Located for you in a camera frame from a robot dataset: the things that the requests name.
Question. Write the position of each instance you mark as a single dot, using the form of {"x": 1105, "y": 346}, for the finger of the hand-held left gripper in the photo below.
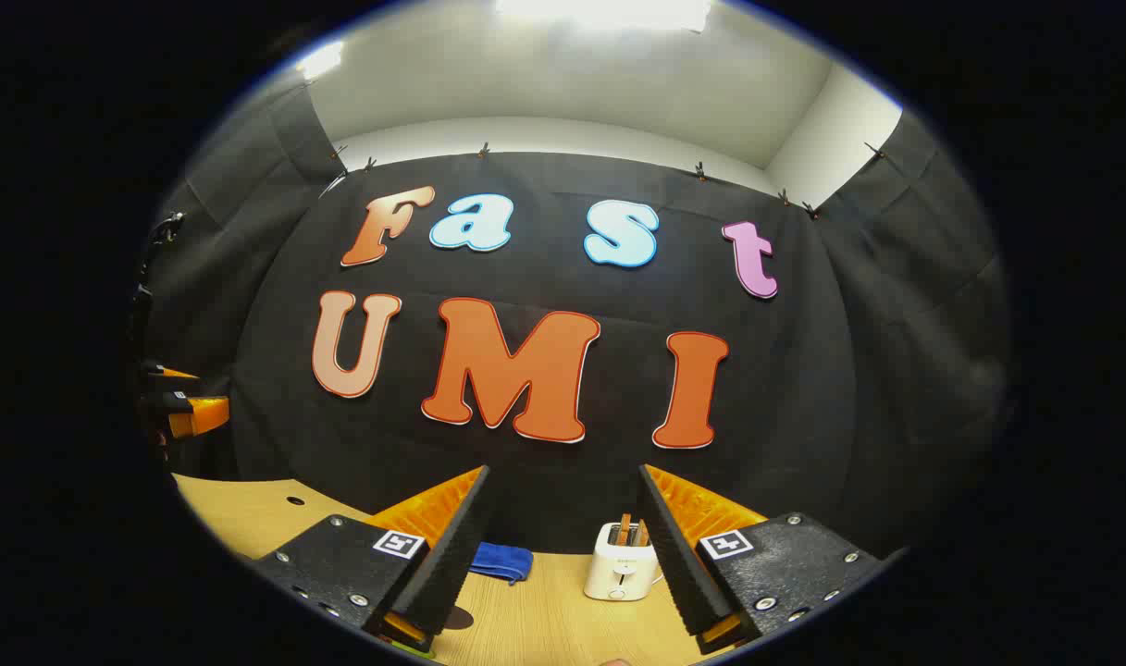
{"x": 169, "y": 373}
{"x": 202, "y": 414}

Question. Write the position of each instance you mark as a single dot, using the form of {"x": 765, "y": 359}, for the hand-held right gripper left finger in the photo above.
{"x": 442, "y": 564}

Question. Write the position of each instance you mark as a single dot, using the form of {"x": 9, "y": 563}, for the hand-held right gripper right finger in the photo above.
{"x": 683, "y": 564}

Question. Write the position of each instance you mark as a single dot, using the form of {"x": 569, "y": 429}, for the dark round coaster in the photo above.
{"x": 461, "y": 618}

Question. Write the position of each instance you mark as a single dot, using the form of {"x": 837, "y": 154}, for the toast slice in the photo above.
{"x": 624, "y": 529}
{"x": 640, "y": 534}

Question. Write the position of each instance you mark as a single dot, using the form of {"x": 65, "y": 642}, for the blue folded towel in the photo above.
{"x": 502, "y": 561}

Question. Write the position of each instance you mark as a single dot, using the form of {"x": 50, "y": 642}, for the white toaster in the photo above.
{"x": 618, "y": 569}

